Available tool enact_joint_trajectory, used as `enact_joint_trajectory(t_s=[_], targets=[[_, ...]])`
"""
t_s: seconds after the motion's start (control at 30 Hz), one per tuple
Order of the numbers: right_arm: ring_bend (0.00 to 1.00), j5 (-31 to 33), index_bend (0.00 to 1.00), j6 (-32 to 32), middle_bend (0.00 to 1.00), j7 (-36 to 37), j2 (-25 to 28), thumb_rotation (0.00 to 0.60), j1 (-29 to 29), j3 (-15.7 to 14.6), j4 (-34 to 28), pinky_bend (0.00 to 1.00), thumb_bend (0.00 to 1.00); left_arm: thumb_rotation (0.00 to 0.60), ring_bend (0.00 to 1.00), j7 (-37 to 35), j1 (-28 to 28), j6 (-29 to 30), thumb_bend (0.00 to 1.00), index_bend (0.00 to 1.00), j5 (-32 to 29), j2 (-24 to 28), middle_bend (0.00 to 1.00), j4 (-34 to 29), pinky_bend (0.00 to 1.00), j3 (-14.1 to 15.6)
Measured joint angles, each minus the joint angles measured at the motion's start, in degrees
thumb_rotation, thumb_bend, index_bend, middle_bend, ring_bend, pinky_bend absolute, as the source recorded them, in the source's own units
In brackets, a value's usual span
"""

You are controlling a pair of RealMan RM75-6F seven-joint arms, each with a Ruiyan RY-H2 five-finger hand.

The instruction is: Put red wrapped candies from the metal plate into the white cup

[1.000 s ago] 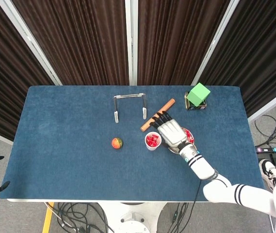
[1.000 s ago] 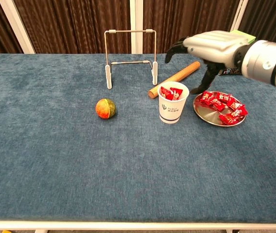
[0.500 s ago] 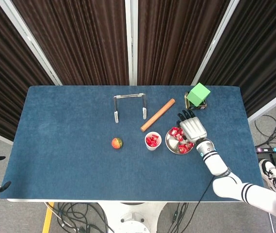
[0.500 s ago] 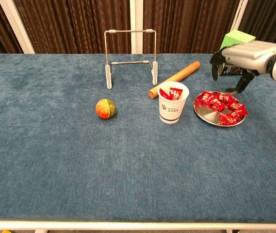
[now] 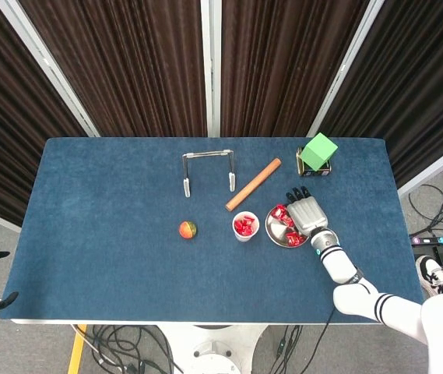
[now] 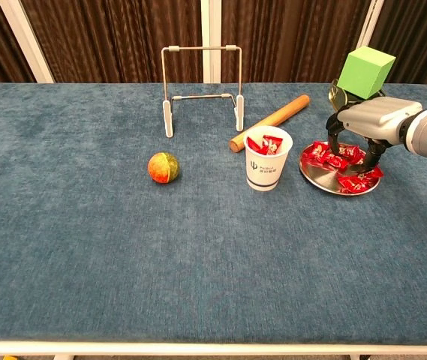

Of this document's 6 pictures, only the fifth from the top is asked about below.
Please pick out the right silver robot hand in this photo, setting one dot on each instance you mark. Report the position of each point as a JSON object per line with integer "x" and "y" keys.
{"x": 306, "y": 213}

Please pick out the red candy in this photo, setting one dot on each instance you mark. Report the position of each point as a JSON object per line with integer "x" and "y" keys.
{"x": 240, "y": 226}
{"x": 302, "y": 237}
{"x": 249, "y": 225}
{"x": 287, "y": 221}
{"x": 278, "y": 212}
{"x": 292, "y": 239}

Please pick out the metal bowl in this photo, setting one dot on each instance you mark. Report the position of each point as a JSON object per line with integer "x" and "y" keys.
{"x": 275, "y": 231}

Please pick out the white paper cup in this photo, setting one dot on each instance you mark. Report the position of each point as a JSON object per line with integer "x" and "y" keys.
{"x": 244, "y": 238}

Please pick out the black tin with gold lid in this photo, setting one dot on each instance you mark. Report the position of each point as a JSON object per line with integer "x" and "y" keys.
{"x": 322, "y": 173}

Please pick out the wooden rolling pin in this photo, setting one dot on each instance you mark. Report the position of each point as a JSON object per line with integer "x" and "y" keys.
{"x": 253, "y": 184}

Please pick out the green cube block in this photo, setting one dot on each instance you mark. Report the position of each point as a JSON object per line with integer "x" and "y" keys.
{"x": 318, "y": 152}

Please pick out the yellow floor tape strip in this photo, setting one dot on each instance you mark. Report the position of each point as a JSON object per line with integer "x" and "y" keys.
{"x": 76, "y": 350}

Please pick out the orange and green ball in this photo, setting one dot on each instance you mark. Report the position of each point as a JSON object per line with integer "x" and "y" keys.
{"x": 187, "y": 230}

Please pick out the white and black sneaker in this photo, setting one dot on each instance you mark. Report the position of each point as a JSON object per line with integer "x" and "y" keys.
{"x": 431, "y": 272}

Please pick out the blue table cloth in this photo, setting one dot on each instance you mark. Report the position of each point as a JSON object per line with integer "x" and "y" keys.
{"x": 127, "y": 253}

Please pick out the dark brown pleated curtain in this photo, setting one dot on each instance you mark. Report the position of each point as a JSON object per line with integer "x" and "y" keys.
{"x": 127, "y": 58}
{"x": 283, "y": 58}
{"x": 419, "y": 78}
{"x": 3, "y": 117}

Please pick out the white partition frame post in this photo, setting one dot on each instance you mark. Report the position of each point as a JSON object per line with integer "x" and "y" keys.
{"x": 343, "y": 68}
{"x": 210, "y": 58}
{"x": 42, "y": 58}

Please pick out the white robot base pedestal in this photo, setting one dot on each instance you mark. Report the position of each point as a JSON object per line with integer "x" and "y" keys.
{"x": 213, "y": 346}

